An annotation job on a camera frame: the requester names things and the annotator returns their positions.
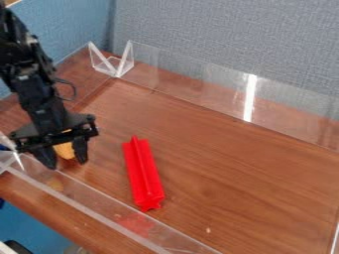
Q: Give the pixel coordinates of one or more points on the clear acrylic wall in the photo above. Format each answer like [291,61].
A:
[284,108]
[121,218]

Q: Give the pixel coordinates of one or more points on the clear acrylic left bracket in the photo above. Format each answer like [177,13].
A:
[8,154]

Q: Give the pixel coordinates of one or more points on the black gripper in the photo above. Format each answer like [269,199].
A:
[53,126]

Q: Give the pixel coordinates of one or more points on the clear acrylic corner bracket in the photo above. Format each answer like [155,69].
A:
[112,66]

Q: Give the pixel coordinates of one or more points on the yellow green toy corn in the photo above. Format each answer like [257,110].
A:
[64,150]

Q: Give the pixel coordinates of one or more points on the clear acrylic front wall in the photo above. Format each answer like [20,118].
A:
[121,218]

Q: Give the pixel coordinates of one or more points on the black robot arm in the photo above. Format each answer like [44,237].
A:
[28,73]

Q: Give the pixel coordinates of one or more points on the red star-shaped plastic bar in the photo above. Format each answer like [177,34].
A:
[144,180]

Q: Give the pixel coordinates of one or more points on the clear acrylic back wall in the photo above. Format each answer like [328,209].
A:
[284,108]

